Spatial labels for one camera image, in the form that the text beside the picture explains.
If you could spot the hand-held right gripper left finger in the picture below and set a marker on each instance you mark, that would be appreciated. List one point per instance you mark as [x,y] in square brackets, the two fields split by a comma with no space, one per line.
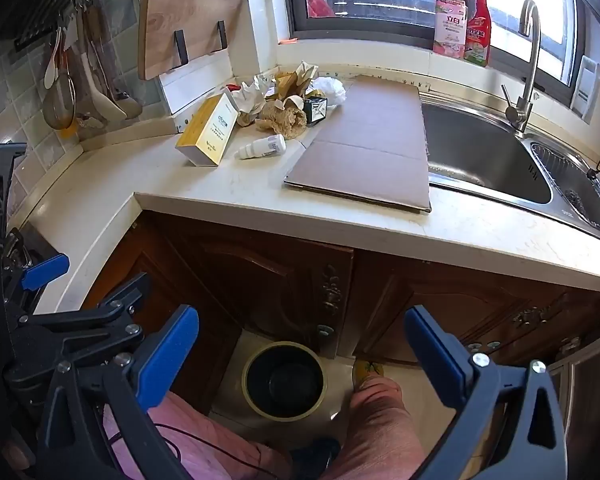
[170,350]

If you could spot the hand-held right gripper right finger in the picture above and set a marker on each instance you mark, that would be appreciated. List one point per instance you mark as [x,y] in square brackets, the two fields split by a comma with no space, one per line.
[440,355]

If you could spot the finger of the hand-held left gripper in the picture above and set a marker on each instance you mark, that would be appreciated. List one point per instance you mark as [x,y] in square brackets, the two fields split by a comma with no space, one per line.
[45,266]
[105,317]

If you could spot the round black trash bin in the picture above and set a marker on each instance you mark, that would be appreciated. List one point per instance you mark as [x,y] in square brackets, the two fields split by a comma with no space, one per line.
[285,385]

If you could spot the white plastic bag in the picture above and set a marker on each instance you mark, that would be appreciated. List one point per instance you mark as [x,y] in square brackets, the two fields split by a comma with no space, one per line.
[330,89]

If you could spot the brown wooden cabinet door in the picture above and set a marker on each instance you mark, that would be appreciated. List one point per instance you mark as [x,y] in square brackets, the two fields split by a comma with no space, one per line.
[430,305]
[260,280]
[590,410]

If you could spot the yellow slipper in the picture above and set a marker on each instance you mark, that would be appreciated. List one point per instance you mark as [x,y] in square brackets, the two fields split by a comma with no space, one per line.
[367,372]

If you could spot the person's right leg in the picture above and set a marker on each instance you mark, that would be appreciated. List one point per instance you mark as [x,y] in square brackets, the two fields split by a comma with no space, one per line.
[375,425]

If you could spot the person's leg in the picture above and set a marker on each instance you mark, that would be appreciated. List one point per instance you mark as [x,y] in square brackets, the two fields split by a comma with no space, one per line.
[375,425]
[205,445]

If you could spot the person's left leg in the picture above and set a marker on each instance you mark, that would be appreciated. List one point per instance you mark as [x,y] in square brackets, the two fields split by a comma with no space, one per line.
[205,445]

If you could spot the mesh skimmer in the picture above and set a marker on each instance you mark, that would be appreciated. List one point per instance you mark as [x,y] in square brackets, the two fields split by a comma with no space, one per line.
[60,105]

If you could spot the white ladle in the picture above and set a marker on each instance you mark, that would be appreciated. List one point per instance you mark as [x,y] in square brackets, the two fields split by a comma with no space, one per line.
[102,97]

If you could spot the stainless steel sink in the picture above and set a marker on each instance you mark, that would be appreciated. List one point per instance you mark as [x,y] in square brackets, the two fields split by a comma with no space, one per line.
[480,150]

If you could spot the yellow and white box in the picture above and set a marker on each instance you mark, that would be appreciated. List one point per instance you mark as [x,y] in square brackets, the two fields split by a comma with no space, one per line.
[207,130]

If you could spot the small white bottle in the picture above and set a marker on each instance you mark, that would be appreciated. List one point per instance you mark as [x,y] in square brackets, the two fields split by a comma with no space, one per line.
[262,147]

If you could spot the brown cardboard sheet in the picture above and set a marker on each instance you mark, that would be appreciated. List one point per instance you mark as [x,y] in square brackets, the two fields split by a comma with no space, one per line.
[370,140]

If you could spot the white backsplash panel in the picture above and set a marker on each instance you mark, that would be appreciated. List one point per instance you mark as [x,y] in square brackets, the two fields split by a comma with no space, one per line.
[200,91]

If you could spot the black cutting board rack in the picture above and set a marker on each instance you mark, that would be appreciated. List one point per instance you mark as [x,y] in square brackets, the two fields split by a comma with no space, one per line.
[181,50]

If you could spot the crumpled brown paper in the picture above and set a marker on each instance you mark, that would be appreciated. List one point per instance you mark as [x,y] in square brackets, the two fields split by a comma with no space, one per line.
[285,119]

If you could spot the crumpled white paper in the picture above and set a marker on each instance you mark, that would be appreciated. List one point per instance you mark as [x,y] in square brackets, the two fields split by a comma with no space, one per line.
[250,100]

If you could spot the dark green packet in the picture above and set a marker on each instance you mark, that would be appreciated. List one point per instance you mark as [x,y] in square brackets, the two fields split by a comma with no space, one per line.
[314,110]

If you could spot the wooden cutting board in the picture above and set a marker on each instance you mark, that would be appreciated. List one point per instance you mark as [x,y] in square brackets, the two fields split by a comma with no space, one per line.
[190,10]

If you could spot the stainless steel faucet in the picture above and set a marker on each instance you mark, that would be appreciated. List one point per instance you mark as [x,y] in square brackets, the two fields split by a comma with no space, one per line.
[530,75]

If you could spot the red spray bottle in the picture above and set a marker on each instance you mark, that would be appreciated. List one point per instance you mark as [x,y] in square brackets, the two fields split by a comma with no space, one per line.
[477,25]

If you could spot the red cloth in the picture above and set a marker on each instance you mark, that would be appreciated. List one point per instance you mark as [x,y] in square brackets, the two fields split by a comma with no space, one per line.
[320,2]

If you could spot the black utensil rail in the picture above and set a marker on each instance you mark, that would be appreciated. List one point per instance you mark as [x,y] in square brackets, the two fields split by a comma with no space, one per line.
[55,5]

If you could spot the dark window frame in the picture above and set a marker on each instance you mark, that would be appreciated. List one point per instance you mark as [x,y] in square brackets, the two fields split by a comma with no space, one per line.
[380,27]

